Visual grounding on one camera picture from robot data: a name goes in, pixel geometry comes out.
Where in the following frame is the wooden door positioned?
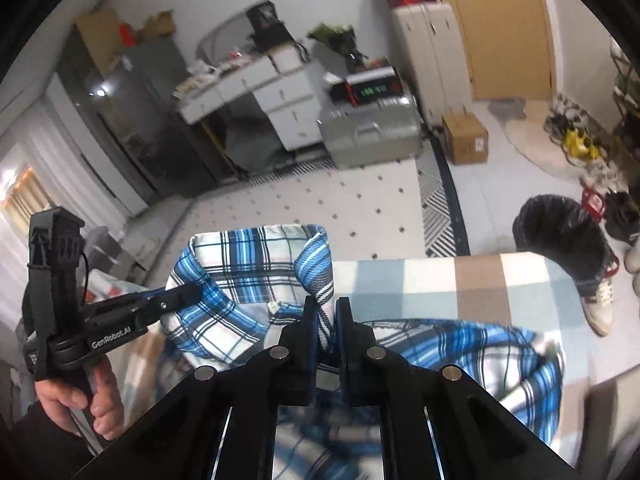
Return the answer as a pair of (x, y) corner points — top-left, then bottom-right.
(427, 0), (558, 102)

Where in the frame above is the checkered bed sheet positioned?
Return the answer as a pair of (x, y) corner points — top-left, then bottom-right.
(85, 252), (601, 480)

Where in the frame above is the black bag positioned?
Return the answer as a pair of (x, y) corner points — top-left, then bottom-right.
(246, 2), (296, 51)

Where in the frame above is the arched grey mirror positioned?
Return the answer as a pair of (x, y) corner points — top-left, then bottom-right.
(197, 12), (281, 61)

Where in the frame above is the black printed shoe box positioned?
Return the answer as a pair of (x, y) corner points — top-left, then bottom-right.
(330, 67), (403, 106)

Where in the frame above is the black trash bin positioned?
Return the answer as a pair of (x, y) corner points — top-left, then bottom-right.
(512, 194), (621, 286)

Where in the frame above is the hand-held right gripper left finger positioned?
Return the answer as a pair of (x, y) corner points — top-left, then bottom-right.
(75, 296), (322, 480)

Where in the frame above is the person's left forearm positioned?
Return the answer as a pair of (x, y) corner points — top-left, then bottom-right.
(0, 400), (106, 480)

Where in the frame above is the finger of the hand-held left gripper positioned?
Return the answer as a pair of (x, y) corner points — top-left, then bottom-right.
(82, 282), (203, 331)

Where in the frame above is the silver suitcase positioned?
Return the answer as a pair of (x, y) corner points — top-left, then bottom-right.
(317, 95), (423, 171)

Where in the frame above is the white desk with drawers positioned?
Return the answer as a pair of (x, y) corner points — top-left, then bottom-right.
(172, 42), (331, 153)

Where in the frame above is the white cabinet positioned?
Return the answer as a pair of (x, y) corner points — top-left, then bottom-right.
(390, 2), (473, 128)

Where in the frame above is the red white bag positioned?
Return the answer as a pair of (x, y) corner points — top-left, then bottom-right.
(580, 186), (607, 222)

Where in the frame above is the black wrapped bouquet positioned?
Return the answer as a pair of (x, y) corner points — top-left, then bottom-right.
(307, 22), (361, 68)

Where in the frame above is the pile of shoes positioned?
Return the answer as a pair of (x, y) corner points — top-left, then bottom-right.
(542, 94), (640, 191)

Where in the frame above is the beige round mat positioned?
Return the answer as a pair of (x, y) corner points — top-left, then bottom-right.
(500, 100), (601, 181)

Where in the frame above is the desk clutter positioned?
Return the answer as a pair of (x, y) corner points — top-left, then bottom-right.
(175, 52), (261, 96)

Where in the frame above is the shoe rack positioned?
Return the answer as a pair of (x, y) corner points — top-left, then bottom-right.
(607, 40), (640, 136)

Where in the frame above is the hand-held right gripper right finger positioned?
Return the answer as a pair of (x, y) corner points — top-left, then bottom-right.
(335, 296), (581, 480)

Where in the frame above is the open cardboard box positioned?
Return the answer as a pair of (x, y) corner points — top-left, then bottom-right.
(140, 9), (177, 44)

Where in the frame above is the dark grey refrigerator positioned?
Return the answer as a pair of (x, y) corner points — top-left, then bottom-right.
(117, 40), (241, 183)

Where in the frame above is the blue white plaid shirt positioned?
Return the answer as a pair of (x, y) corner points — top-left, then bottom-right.
(160, 224), (567, 480)

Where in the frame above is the black glass wardrobe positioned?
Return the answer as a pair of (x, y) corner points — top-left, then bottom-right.
(52, 25), (201, 206)

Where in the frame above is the white sneaker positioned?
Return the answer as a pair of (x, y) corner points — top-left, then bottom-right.
(580, 260), (621, 338)

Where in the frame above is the person's left hand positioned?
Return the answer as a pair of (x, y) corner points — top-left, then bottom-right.
(36, 359), (126, 444)

